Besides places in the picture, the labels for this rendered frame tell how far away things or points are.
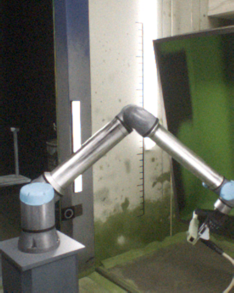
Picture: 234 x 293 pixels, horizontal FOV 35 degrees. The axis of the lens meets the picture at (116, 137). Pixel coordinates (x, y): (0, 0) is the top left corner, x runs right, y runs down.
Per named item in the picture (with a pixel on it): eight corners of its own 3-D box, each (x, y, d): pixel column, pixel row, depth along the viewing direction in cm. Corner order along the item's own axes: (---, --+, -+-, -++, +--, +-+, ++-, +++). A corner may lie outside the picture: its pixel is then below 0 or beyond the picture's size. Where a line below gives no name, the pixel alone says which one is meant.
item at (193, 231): (225, 258, 192) (188, 231, 196) (220, 265, 193) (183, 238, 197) (223, 228, 239) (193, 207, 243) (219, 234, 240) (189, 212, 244)
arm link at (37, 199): (19, 231, 161) (17, 191, 159) (23, 218, 178) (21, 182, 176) (55, 229, 164) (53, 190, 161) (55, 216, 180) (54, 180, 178)
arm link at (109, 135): (15, 199, 177) (135, 96, 179) (19, 190, 194) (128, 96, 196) (37, 222, 180) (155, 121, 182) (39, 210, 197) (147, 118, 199)
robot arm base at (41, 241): (28, 257, 158) (27, 235, 157) (11, 243, 173) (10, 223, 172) (67, 245, 170) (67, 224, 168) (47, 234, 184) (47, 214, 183)
